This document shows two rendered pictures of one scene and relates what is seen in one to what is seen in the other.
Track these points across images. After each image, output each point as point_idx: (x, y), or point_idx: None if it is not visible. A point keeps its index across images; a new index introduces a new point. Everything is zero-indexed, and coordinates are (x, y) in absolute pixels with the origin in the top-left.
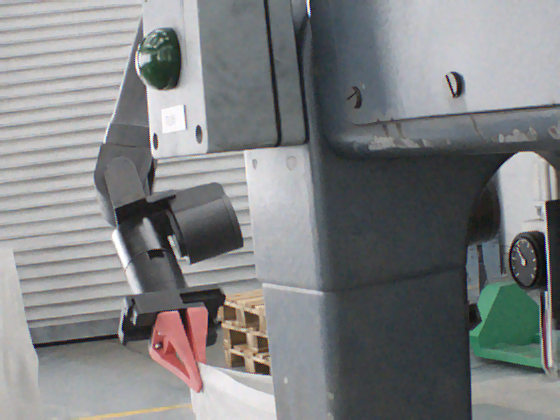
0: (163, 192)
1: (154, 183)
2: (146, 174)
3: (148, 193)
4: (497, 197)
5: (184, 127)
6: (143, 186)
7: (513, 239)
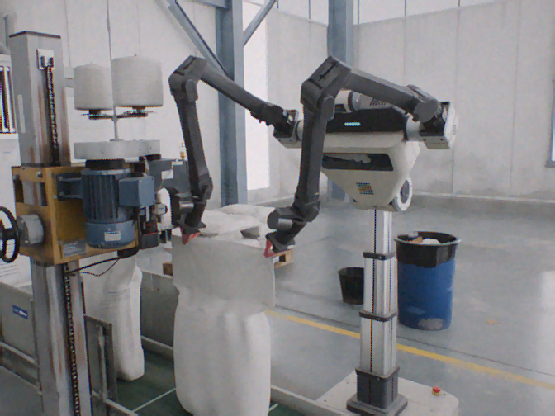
0: (289, 206)
1: (304, 205)
2: (294, 200)
3: (299, 207)
4: (171, 204)
5: None
6: (294, 203)
7: (166, 205)
